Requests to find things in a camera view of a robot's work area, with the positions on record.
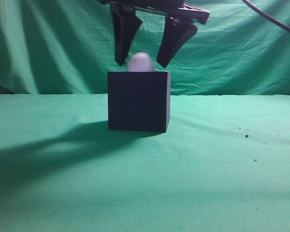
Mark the dark blue cube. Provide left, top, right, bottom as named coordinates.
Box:
left=107, top=72, right=171, bottom=133

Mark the black cable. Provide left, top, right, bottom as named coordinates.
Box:
left=241, top=0, right=290, bottom=38

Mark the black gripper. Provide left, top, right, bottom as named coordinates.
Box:
left=98, top=0, right=210, bottom=68

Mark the white dimpled ball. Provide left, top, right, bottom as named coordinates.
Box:
left=127, top=52, right=155, bottom=72

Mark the green cloth backdrop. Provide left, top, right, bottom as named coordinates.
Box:
left=0, top=0, right=290, bottom=232

